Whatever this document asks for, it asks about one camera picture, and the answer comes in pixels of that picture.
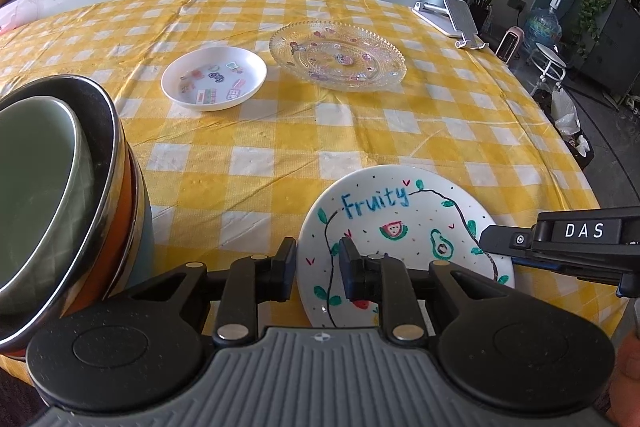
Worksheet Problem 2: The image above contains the blue water jug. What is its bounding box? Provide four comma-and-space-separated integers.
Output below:
522, 0, 563, 48

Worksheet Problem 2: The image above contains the white phone stand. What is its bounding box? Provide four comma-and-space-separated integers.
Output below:
411, 0, 491, 52

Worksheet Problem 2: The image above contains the person's right hand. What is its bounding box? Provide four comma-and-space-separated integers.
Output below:
607, 334, 640, 414

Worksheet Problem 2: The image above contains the yellow checkered tablecloth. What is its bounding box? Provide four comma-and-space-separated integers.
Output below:
0, 0, 629, 389

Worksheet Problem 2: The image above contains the small white sticker plate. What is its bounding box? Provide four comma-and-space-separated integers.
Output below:
161, 47, 268, 112

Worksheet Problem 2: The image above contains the waste basket with black bag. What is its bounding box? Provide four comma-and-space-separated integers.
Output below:
550, 87, 596, 172

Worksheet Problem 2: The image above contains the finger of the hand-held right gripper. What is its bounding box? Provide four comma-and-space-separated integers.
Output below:
512, 256, 623, 289
477, 224, 539, 264

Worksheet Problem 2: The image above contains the stack of metal bowls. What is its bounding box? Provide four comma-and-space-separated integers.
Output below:
0, 74, 138, 360

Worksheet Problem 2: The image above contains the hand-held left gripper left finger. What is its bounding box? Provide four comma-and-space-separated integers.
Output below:
125, 237, 298, 344

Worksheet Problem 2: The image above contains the grey cabinet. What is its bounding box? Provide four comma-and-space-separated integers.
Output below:
575, 0, 640, 108

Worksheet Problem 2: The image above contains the white fruit-painted plate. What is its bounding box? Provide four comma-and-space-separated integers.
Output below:
297, 164, 516, 330

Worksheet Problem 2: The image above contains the clear glass plate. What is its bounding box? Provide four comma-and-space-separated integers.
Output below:
269, 21, 407, 93

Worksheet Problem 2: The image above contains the green ceramic bowl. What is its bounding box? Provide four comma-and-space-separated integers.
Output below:
0, 96, 97, 304

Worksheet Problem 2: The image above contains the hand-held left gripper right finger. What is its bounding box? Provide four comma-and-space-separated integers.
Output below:
339, 237, 507, 344

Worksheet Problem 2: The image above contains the white round stool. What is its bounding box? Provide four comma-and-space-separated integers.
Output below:
530, 42, 569, 98

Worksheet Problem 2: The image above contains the smartphone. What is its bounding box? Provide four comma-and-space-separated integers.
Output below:
444, 0, 476, 40

